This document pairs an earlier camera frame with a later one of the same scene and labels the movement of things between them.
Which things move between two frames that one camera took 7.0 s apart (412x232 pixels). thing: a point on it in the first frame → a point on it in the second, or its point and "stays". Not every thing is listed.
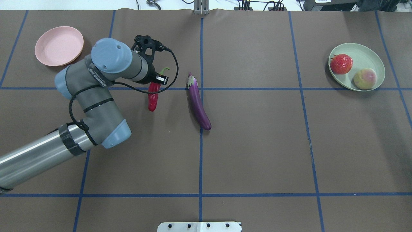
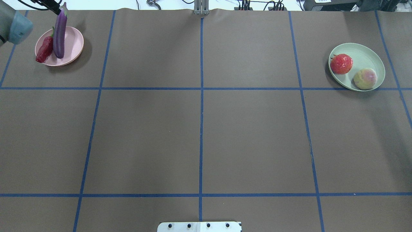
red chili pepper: x=153 y=99 → x=45 y=48
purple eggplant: x=194 y=95 → x=59 y=31
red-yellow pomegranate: x=341 y=63 stays
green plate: x=363 y=57 stays
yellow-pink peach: x=365 y=78 stays
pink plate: x=59 y=46 stays
